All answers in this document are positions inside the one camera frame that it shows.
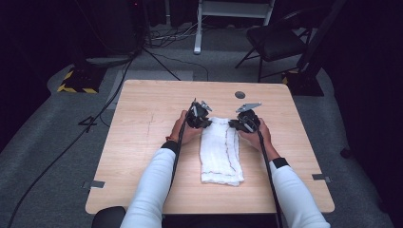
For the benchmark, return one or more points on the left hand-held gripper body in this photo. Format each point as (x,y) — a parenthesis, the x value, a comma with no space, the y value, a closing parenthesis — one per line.
(196,114)

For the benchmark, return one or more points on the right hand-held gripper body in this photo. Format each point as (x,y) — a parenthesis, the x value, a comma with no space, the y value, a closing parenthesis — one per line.
(248,118)

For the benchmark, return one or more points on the white towel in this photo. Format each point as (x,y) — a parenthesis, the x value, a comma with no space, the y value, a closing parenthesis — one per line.
(220,152)

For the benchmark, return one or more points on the person's left hand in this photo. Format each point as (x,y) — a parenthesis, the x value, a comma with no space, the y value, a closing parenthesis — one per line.
(187,133)

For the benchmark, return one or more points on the person's right hand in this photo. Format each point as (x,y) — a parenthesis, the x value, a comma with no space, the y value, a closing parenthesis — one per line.
(258,139)

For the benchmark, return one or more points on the black tripod leg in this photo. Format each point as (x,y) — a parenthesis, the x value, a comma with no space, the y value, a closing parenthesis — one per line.
(161,64)

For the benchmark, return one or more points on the black folding chair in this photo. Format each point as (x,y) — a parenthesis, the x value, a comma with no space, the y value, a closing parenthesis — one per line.
(275,41)

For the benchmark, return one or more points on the black stand with striped base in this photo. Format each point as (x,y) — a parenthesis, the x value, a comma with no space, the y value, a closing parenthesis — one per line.
(309,60)

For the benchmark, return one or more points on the grey tape mark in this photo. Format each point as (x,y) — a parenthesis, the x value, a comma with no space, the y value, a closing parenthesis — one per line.
(94,184)
(321,178)

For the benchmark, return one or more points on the black caster wheel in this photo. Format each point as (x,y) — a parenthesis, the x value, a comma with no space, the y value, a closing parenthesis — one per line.
(345,152)

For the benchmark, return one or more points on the black yellow striped stand base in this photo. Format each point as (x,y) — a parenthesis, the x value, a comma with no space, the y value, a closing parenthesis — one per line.
(81,80)

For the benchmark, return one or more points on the white metal desk frame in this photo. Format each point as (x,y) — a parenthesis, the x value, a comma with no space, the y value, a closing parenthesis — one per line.
(228,19)

